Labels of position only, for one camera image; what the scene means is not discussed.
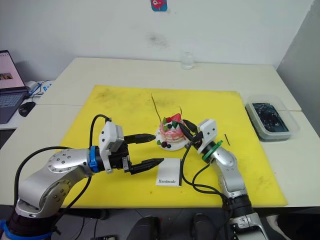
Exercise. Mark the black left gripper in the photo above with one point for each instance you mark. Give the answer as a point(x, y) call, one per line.
point(118, 160)

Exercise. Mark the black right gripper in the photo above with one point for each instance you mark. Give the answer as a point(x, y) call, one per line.
point(197, 140)

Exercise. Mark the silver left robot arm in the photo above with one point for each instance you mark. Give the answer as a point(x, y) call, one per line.
point(50, 180)

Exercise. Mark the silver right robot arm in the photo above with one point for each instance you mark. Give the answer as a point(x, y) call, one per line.
point(230, 170)

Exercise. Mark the small fruit cream cake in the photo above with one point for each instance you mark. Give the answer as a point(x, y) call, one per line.
point(171, 130)

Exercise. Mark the white Handmade matchbox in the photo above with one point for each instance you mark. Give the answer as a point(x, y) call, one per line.
point(168, 172)

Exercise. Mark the black match stick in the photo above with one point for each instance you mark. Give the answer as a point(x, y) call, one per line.
point(227, 139)

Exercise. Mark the short thin candle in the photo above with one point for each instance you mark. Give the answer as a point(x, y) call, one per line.
point(181, 112)

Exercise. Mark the white round plate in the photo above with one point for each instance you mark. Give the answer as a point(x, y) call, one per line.
point(176, 147)

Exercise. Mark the green right wrist clamp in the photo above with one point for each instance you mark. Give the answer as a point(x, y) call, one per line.
point(211, 151)

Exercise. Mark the long thin candle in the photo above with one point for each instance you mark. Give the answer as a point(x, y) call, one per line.
point(156, 107)

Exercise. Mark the yellow foam mat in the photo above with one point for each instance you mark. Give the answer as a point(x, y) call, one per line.
point(112, 120)

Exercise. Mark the blue left wrist clamp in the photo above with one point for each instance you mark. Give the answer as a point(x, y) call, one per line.
point(93, 160)

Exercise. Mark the clear glass cup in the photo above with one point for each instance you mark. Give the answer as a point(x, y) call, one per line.
point(187, 61)

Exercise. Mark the dark rounded shape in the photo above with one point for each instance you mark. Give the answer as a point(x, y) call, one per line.
point(203, 226)
point(146, 228)

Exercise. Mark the clear plastic water tub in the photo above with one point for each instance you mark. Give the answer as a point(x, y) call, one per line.
point(271, 120)

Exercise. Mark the black computer mouse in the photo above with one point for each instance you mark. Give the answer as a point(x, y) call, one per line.
point(27, 108)

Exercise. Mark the white power adapter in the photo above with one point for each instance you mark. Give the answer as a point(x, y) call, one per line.
point(31, 85)

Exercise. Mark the open laptop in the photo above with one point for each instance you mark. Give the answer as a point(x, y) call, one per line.
point(8, 87)

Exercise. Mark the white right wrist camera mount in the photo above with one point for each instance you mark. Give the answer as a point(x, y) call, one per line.
point(208, 130)

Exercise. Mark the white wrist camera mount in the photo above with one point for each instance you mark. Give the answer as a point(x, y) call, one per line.
point(110, 138)
point(208, 130)

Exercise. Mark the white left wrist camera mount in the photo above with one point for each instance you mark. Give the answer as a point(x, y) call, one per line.
point(110, 138)

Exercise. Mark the blue red wall sticker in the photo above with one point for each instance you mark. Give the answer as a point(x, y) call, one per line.
point(159, 5)

